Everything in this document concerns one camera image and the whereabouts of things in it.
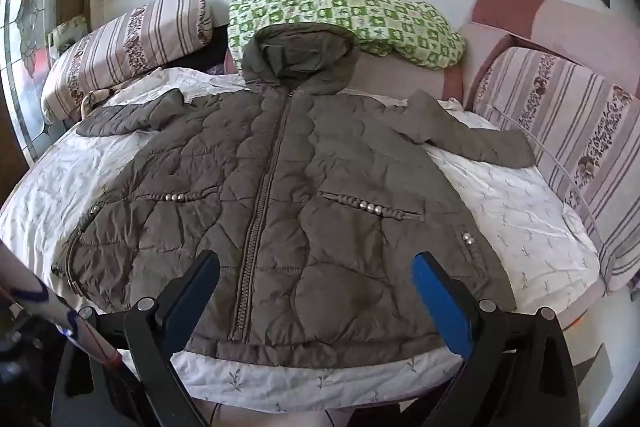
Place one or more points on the brown quilted hooded jacket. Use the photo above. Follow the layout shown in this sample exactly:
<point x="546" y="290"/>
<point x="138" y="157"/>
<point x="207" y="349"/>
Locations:
<point x="325" y="187"/>

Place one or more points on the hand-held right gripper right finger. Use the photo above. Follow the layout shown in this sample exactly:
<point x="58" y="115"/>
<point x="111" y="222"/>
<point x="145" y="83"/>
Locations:
<point x="440" y="302"/>

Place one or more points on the white leaf-print bedsheet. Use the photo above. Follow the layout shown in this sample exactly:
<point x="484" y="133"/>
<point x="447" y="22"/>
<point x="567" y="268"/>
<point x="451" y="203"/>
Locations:
<point x="500" y="207"/>

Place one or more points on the pink padded headboard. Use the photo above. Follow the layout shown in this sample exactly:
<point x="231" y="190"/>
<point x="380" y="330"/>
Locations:
<point x="575" y="27"/>

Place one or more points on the stained glass window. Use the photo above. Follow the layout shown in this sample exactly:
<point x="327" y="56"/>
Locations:
<point x="30" y="32"/>

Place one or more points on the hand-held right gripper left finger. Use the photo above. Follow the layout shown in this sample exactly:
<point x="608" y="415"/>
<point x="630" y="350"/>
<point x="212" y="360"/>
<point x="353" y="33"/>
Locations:
<point x="195" y="302"/>

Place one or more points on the green checkered pillow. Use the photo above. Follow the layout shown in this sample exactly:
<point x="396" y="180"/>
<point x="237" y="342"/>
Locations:
<point x="390" y="22"/>

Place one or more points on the small brown cloth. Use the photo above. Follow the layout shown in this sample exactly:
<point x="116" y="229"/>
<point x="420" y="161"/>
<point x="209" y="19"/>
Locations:
<point x="95" y="101"/>

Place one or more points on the striped floral pillow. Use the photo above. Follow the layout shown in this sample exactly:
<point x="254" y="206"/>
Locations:
<point x="575" y="132"/>
<point x="125" y="47"/>

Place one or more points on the small floral box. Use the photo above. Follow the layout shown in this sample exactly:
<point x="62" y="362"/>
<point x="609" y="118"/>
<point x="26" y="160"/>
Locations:
<point x="67" y="32"/>

